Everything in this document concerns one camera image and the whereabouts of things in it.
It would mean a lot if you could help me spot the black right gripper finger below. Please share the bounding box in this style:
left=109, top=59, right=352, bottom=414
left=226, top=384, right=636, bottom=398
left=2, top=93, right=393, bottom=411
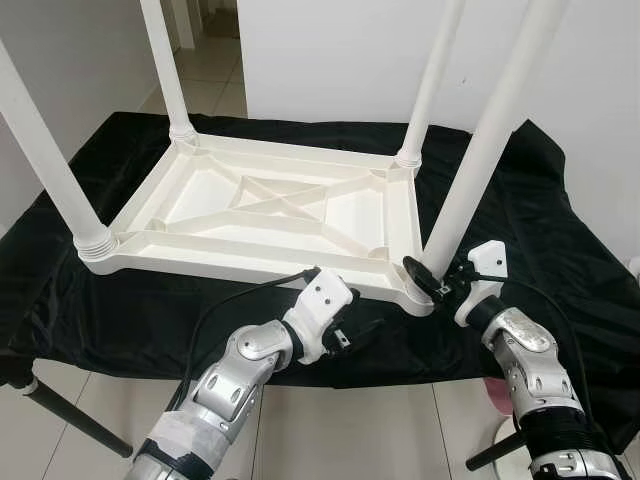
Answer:
left=403, top=256, right=441, bottom=298

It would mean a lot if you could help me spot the white plastic table top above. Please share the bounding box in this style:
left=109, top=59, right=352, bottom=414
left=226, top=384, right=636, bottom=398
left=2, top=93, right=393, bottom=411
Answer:
left=78, top=135, right=436, bottom=317

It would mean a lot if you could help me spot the white plastic table leg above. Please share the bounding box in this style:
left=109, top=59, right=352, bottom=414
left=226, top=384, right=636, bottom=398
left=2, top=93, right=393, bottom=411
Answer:
left=420, top=0, right=571, bottom=281
left=395, top=0, right=466, bottom=169
left=0, top=40, right=119, bottom=263
left=140, top=0, right=198, bottom=146

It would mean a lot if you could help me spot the pink cloth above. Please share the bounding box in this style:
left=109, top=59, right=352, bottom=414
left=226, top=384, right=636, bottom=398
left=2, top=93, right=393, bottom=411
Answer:
left=487, top=378, right=506, bottom=416

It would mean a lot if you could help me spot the black table cloth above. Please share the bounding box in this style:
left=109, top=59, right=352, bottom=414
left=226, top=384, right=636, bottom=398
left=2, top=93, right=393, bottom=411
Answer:
left=0, top=110, right=640, bottom=456

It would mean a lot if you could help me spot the black metal table leg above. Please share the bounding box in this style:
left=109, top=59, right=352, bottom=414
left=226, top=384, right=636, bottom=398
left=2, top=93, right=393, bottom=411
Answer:
left=0, top=370, right=133, bottom=459
left=467, top=435, right=521, bottom=471

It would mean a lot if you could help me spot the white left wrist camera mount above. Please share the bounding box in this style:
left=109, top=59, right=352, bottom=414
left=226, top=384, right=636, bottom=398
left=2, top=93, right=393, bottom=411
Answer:
left=283, top=266, right=356, bottom=364

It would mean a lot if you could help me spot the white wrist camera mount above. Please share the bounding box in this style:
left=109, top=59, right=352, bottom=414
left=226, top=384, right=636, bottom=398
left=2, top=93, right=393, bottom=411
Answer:
left=283, top=266, right=356, bottom=364
left=455, top=240, right=509, bottom=326

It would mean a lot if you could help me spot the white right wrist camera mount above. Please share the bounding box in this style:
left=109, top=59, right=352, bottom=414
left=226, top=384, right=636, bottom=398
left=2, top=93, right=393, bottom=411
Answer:
left=455, top=240, right=509, bottom=326

